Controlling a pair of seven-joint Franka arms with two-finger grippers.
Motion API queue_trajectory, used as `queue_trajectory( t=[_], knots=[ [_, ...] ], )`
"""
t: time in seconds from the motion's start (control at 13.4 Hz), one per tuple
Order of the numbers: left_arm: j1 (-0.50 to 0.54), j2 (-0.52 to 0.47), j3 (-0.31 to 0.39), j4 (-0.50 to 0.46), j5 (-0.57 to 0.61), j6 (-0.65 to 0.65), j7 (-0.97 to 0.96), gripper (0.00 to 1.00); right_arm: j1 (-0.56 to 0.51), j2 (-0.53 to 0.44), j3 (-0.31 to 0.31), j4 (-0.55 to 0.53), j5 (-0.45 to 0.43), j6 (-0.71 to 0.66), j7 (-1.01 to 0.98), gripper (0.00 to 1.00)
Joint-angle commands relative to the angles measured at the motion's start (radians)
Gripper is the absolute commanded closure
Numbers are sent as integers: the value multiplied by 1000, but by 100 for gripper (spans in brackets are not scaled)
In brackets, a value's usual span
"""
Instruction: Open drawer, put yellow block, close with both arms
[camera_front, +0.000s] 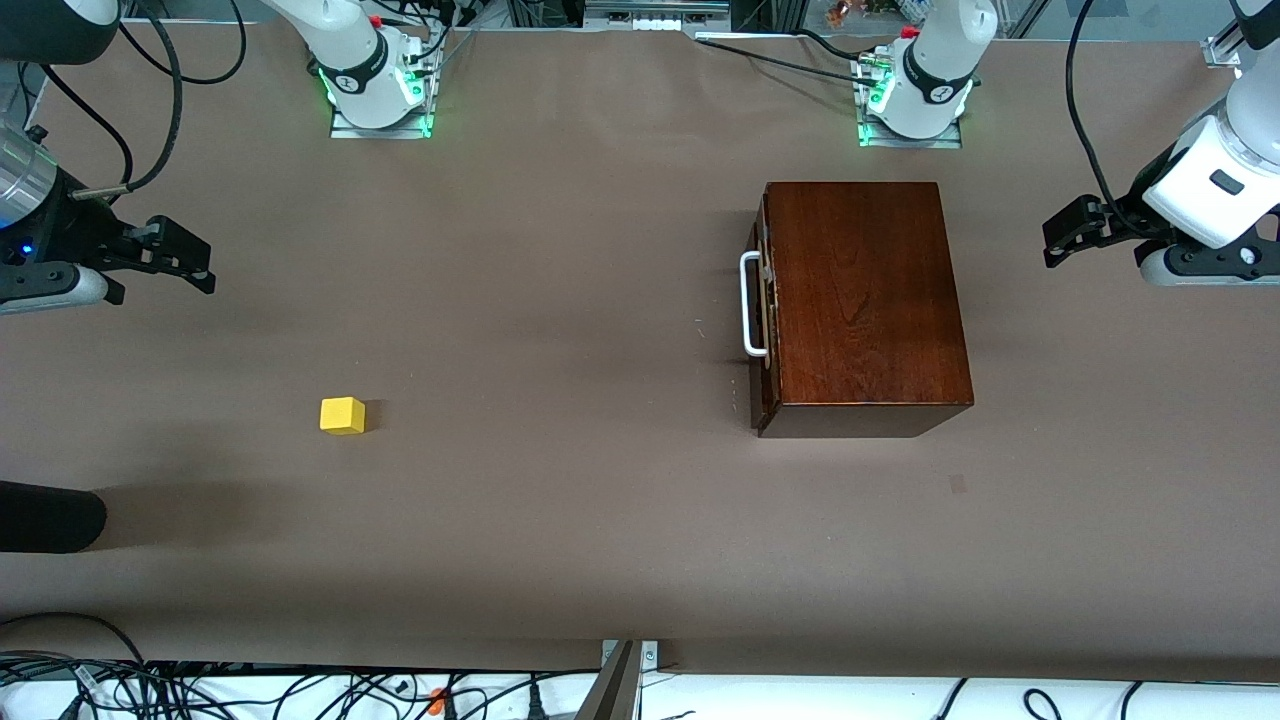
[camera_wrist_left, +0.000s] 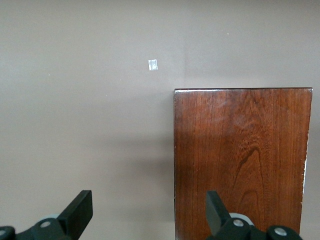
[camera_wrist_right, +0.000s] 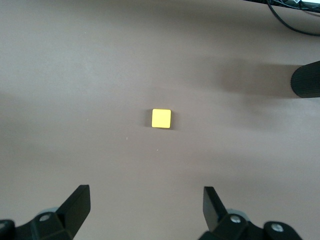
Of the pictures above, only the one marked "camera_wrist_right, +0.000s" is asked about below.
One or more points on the yellow wooden cube block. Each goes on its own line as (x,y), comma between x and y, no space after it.
(161,118)

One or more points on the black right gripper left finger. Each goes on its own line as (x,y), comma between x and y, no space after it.
(75,207)

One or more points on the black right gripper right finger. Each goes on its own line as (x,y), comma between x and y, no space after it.
(212,207)

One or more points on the black ribbed foam cylinder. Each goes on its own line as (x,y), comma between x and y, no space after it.
(306,80)

